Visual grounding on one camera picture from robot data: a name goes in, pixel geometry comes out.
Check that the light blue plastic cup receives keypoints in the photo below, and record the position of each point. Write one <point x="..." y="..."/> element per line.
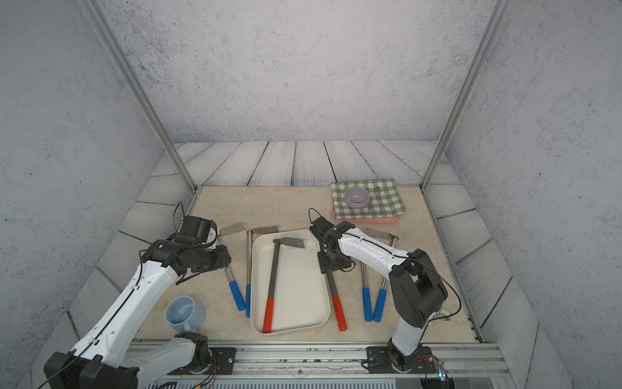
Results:
<point x="184" y="314"/>

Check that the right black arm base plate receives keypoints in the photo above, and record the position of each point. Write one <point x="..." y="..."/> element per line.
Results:
<point x="388" y="360"/>

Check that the right aluminium frame post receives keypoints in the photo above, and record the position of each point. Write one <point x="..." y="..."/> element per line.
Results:
<point x="499" y="13"/>

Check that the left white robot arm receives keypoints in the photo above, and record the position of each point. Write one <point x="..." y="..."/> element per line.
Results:
<point x="98" y="360"/>

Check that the white rectangular storage tray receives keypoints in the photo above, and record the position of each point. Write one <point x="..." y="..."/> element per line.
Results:
<point x="301" y="300"/>

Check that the small lilac bowl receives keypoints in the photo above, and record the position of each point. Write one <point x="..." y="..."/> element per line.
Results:
<point x="357" y="197"/>

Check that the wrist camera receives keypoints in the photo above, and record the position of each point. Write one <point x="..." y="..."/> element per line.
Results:
<point x="319" y="226"/>
<point x="197" y="231"/>

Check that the aluminium front rail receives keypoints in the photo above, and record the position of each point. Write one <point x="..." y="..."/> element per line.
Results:
<point x="343" y="365"/>

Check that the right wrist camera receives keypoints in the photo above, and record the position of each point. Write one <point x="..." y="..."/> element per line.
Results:
<point x="319" y="226"/>

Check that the left aluminium frame post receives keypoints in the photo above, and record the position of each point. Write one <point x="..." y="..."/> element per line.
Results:
<point x="107" y="37"/>

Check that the aluminium frame post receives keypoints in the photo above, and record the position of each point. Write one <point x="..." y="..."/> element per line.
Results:
<point x="107" y="37"/>
<point x="499" y="13"/>

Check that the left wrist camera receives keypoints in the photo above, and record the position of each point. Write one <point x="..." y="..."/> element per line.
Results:
<point x="197" y="231"/>

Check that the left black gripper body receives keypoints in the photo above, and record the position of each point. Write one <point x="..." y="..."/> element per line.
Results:
<point x="211" y="258"/>

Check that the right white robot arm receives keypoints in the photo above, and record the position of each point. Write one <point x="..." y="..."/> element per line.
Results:
<point x="418" y="291"/>

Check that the green checkered cloth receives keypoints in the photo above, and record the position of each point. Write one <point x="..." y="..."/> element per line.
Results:
<point x="385" y="199"/>

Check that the pink tray under cloth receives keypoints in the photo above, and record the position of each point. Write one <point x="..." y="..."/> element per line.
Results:
<point x="380" y="220"/>

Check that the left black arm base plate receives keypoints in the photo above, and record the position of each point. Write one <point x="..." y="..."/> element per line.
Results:
<point x="214" y="361"/>

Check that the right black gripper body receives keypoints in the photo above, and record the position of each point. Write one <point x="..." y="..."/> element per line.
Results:
<point x="326" y="262"/>

